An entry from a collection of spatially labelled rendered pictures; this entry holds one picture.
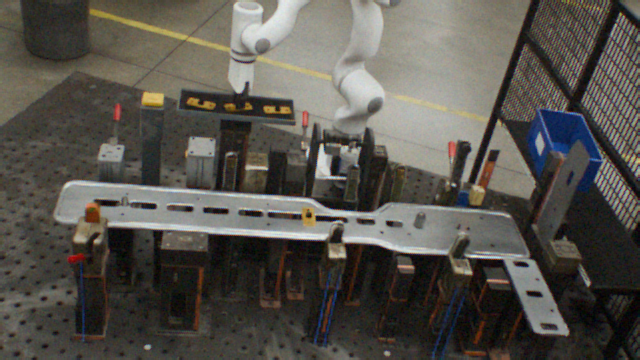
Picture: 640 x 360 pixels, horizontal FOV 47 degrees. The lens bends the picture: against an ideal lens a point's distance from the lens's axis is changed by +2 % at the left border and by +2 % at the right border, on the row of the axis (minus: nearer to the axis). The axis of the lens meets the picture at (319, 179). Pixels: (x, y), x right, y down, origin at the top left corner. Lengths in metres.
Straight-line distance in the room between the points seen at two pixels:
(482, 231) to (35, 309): 1.34
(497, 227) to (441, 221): 0.18
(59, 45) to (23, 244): 2.61
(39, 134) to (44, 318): 0.95
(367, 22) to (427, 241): 0.73
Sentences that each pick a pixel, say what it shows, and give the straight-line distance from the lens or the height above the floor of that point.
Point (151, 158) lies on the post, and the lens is 2.41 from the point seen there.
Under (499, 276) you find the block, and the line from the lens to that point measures 2.17.
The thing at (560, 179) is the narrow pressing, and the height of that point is 1.20.
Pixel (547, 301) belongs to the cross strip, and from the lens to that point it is 2.13.
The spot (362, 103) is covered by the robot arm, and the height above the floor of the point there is 1.16.
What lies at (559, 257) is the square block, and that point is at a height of 1.06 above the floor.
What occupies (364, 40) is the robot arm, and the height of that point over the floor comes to 1.36.
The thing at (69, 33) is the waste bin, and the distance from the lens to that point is 4.91.
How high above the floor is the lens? 2.33
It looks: 35 degrees down
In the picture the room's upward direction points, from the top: 11 degrees clockwise
